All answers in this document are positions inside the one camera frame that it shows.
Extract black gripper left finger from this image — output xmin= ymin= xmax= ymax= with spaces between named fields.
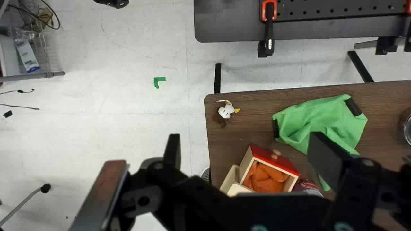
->
xmin=69 ymin=133 xmax=190 ymax=231

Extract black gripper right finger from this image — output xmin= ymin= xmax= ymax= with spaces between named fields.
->
xmin=307 ymin=133 xmax=383 ymax=231

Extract cream wooden drawer box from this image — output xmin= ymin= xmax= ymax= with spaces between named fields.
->
xmin=218 ymin=165 xmax=258 ymax=198

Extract red tin can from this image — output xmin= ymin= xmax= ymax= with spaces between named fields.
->
xmin=293 ymin=179 xmax=325 ymax=198

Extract green cloth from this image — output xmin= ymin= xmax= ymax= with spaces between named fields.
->
xmin=271 ymin=94 xmax=370 ymax=192

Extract orange soft toy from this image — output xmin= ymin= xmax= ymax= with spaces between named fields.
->
xmin=241 ymin=162 xmax=289 ymax=194

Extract grey rod with black tip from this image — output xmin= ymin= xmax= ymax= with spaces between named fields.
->
xmin=0 ymin=183 xmax=53 ymax=229

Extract small metal bowl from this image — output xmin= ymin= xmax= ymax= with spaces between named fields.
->
xmin=398 ymin=107 xmax=411 ymax=147

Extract black table leg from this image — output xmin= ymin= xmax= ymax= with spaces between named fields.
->
xmin=213 ymin=62 xmax=222 ymax=96
xmin=347 ymin=51 xmax=375 ymax=84

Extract white brown plush duck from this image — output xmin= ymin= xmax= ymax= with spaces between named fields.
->
xmin=214 ymin=99 xmax=241 ymax=129

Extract thin grey rod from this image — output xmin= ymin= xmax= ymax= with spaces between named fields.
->
xmin=0 ymin=102 xmax=41 ymax=112

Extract green tape floor marker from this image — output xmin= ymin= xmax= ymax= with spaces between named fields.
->
xmin=153 ymin=76 xmax=168 ymax=90

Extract white box with blue label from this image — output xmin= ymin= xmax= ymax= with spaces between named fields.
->
xmin=14 ymin=38 xmax=42 ymax=75

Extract orange black bar clamp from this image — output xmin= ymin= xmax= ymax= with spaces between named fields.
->
xmin=256 ymin=0 xmax=280 ymax=60

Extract black perforated workbench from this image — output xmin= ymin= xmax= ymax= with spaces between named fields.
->
xmin=193 ymin=0 xmax=411 ymax=44

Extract thin cable with black plugs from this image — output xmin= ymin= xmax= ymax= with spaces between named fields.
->
xmin=0 ymin=88 xmax=36 ymax=97

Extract tangled black cables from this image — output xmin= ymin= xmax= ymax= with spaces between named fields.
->
xmin=8 ymin=0 xmax=62 ymax=34

